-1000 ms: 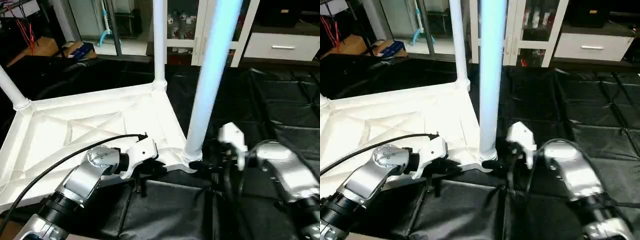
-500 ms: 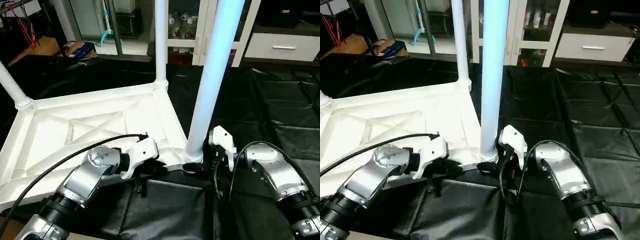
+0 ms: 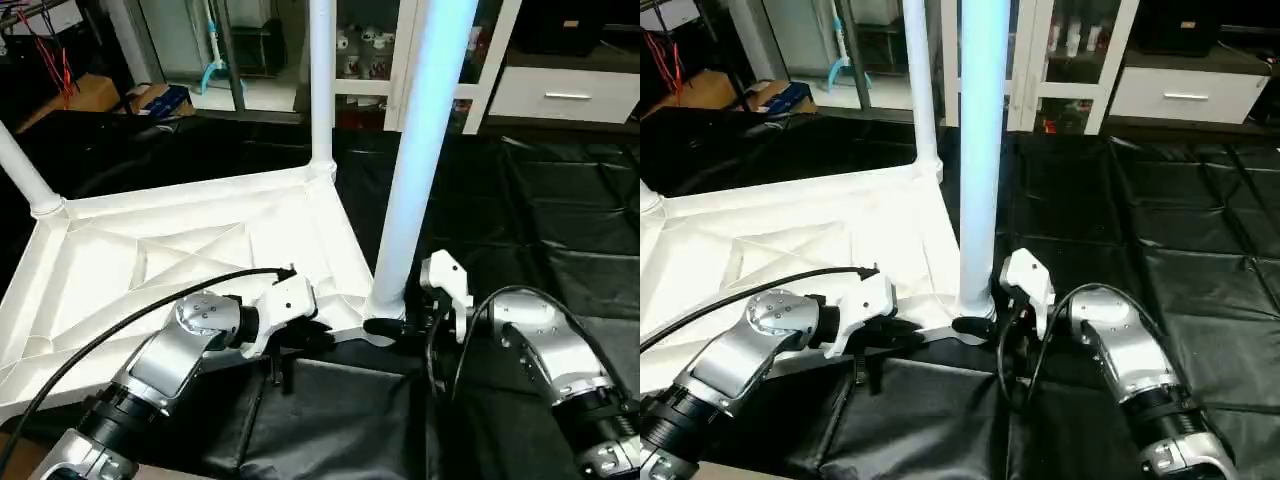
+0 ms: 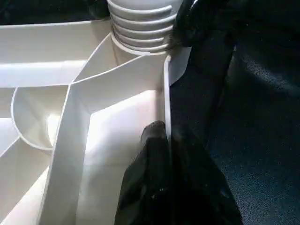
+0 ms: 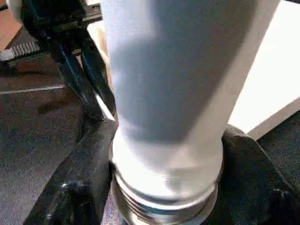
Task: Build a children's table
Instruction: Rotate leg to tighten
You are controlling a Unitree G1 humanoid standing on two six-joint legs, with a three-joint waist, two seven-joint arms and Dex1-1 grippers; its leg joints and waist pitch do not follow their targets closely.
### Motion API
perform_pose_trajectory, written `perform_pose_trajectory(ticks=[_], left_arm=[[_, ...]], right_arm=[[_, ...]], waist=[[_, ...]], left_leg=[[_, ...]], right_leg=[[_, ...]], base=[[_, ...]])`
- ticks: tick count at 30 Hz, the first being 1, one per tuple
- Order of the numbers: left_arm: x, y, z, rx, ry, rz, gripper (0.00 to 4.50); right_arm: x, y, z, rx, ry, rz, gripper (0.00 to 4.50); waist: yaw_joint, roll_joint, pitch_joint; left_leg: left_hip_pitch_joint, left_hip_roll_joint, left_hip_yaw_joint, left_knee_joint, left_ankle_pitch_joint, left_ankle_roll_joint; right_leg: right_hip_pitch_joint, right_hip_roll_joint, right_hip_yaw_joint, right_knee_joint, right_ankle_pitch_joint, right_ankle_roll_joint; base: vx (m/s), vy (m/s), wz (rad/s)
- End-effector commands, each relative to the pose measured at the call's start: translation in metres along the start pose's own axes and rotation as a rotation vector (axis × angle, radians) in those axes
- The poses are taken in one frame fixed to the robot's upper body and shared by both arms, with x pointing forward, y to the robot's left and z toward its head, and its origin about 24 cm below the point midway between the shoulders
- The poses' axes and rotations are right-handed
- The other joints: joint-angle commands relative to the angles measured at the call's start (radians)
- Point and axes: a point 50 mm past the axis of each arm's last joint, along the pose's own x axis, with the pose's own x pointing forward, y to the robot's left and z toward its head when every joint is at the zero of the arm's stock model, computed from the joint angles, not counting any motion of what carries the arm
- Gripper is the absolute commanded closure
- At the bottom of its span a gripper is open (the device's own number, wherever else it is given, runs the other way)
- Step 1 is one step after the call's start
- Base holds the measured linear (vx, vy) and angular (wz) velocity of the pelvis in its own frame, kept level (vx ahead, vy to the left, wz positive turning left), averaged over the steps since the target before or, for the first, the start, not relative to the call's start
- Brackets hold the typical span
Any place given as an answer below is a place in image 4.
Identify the black work mat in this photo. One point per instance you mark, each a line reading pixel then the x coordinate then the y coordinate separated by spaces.
pixel 262 117

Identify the white plastic table top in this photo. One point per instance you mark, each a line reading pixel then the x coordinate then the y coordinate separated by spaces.
pixel 47 75

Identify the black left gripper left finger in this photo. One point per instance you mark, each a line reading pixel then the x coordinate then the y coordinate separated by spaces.
pixel 147 187

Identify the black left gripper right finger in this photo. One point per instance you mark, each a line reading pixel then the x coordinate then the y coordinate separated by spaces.
pixel 201 197

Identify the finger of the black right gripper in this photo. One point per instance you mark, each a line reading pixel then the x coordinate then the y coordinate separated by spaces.
pixel 197 21

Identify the white plastic table leg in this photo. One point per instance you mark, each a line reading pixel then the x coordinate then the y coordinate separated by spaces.
pixel 140 23

